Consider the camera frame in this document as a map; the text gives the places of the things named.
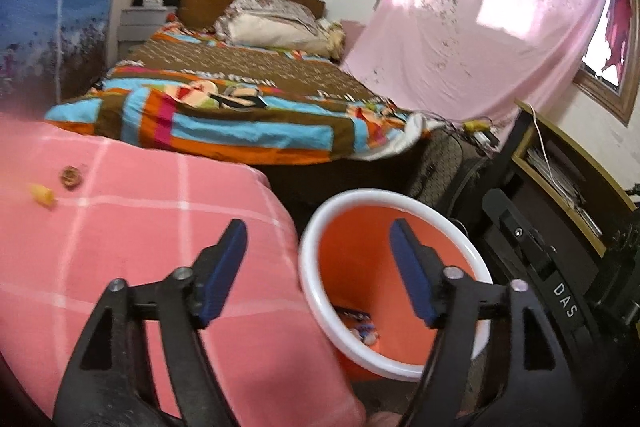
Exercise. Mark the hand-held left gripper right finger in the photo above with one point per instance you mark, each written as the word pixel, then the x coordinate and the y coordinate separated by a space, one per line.
pixel 410 267

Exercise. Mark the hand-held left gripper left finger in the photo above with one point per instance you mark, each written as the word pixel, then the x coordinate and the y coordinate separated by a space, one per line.
pixel 225 267

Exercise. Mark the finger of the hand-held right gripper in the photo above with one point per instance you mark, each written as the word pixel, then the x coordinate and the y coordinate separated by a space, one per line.
pixel 502 212

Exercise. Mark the orange bucket with white rim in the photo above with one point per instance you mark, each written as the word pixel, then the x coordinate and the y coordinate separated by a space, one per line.
pixel 350 257

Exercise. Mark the blue wrapper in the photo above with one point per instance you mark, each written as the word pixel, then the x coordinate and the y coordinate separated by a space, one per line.
pixel 355 314

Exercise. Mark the stack of papers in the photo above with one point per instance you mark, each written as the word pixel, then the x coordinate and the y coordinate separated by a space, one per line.
pixel 565 187

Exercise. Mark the black mesh fan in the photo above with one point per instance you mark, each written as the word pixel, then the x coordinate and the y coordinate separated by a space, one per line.
pixel 445 167

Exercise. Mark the wooden shelf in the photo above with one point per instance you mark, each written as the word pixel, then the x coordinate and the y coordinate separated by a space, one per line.
pixel 590 167

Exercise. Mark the pink checked blanket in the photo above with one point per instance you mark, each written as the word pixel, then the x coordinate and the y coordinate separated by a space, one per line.
pixel 125 232

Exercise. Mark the colourful striped blanket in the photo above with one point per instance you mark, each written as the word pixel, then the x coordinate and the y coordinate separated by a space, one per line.
pixel 225 117

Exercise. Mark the pink floral hanging sheet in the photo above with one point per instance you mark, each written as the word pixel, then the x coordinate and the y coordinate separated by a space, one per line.
pixel 475 47

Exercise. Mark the small brown nut shell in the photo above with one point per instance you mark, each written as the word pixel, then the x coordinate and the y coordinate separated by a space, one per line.
pixel 70 178

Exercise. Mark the small yellow scrap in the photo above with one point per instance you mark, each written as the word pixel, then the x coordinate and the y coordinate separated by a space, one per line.
pixel 42 196

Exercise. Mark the red hanging cloth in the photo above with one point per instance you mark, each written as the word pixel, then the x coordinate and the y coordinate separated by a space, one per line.
pixel 617 17

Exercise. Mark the beige pillow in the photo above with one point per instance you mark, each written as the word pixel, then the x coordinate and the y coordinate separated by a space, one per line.
pixel 275 34

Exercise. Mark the white nightstand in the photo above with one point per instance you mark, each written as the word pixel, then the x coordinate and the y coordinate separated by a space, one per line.
pixel 140 27

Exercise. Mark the floral folded quilt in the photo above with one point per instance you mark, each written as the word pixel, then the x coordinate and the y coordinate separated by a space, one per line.
pixel 270 4

